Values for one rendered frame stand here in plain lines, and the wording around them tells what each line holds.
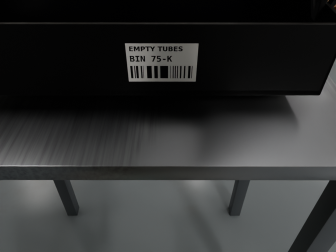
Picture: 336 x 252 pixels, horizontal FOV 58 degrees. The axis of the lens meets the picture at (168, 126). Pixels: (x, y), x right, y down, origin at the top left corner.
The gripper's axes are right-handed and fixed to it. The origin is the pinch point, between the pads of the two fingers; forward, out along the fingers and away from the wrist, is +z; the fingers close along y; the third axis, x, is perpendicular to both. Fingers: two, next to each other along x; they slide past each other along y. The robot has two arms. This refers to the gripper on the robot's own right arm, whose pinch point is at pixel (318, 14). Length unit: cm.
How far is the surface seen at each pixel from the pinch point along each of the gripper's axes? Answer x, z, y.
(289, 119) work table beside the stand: 10.3, 11.8, 4.3
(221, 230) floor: -14, 92, 2
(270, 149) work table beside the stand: 16.6, 11.7, 8.7
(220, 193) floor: -32, 92, 0
